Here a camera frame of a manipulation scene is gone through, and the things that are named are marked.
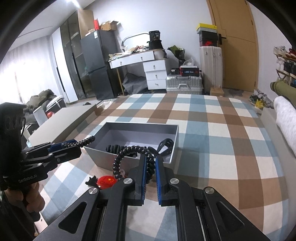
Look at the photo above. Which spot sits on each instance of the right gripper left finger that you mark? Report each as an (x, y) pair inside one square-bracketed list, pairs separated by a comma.
[(114, 202)]

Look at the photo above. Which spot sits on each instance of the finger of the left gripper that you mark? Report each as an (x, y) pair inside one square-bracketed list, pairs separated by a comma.
[(62, 145), (60, 155)]

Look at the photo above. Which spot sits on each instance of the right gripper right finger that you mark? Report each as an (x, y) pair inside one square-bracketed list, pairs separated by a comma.
[(186, 200)]

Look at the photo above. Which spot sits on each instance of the red China pin badge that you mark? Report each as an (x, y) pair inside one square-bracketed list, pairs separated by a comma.
[(106, 181)]

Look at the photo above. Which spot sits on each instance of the left hand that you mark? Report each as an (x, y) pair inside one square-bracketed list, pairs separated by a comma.
[(34, 199)]

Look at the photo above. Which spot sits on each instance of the pile of dark clothes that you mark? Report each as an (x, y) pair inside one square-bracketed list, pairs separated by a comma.
[(42, 99)]

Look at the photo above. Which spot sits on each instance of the plaid bed sheet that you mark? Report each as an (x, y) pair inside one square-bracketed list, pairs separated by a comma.
[(222, 143)]

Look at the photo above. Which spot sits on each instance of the glass door cabinet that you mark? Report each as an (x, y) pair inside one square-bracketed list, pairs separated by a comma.
[(71, 67)]

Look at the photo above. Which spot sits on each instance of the silver suitcase lying flat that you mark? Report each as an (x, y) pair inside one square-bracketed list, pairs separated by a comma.
[(184, 84)]

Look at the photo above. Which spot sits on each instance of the small cardboard box on floor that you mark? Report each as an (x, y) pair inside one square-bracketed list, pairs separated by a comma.
[(215, 91)]

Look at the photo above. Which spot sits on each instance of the black refrigerator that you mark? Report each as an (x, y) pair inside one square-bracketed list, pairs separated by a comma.
[(97, 47)]

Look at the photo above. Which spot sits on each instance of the black red box on suitcase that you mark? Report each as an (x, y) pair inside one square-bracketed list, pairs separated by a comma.
[(186, 71)]

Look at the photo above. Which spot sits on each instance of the white desk with drawers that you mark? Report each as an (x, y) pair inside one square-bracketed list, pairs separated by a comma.
[(155, 64)]

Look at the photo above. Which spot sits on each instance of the white folded blanket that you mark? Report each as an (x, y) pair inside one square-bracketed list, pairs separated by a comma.
[(285, 119)]

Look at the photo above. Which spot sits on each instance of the green flower bouquet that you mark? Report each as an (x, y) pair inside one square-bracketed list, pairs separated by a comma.
[(178, 52)]

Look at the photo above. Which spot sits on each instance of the white upright suitcase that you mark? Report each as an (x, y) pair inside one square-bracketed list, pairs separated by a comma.
[(211, 61)]

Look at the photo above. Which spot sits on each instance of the black bag on desk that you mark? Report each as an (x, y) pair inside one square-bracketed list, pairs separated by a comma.
[(154, 40)]

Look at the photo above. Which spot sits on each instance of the olive green blanket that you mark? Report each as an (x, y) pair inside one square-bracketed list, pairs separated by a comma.
[(285, 90)]

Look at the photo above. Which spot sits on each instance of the black red shoe box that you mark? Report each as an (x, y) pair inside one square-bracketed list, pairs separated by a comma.
[(208, 39)]

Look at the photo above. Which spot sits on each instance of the yellow lid shoe box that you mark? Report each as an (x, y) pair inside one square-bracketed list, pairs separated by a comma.
[(206, 27)]

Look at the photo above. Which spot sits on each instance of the wooden door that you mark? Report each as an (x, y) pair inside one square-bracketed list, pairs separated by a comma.
[(238, 39)]

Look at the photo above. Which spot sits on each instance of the shoe rack with shoes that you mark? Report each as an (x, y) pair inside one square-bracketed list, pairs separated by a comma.
[(285, 64)]

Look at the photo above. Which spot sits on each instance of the grey bed frame edge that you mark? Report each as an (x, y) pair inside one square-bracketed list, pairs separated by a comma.
[(66, 124)]

